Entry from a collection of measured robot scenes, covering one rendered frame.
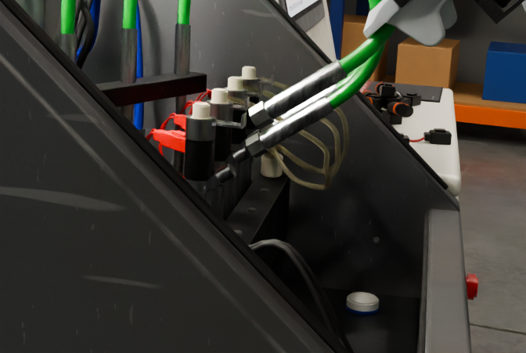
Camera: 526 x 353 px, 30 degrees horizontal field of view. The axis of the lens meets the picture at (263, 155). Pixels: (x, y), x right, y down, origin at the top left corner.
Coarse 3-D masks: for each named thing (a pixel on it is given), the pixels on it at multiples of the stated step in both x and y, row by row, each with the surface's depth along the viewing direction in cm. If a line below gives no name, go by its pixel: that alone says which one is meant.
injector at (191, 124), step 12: (192, 120) 90; (204, 120) 90; (192, 132) 90; (204, 132) 90; (192, 144) 90; (204, 144) 90; (192, 156) 90; (204, 156) 90; (192, 168) 91; (204, 168) 91; (228, 168) 91; (192, 180) 91; (204, 180) 91; (216, 180) 91; (228, 180) 91; (204, 192) 92
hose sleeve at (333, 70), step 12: (336, 60) 87; (324, 72) 87; (336, 72) 87; (300, 84) 88; (312, 84) 87; (324, 84) 87; (276, 96) 89; (288, 96) 88; (300, 96) 88; (312, 96) 88; (276, 108) 88; (288, 108) 88
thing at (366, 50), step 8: (384, 24) 85; (376, 32) 86; (384, 32) 85; (392, 32) 86; (368, 40) 86; (376, 40) 86; (384, 40) 86; (360, 48) 86; (368, 48) 86; (376, 48) 86; (352, 56) 86; (360, 56) 86; (368, 56) 86; (344, 64) 87; (352, 64) 86; (360, 64) 87
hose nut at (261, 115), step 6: (252, 108) 89; (258, 108) 89; (264, 108) 89; (252, 114) 89; (258, 114) 89; (264, 114) 89; (252, 120) 89; (258, 120) 89; (264, 120) 89; (270, 120) 89; (258, 126) 89; (264, 126) 90
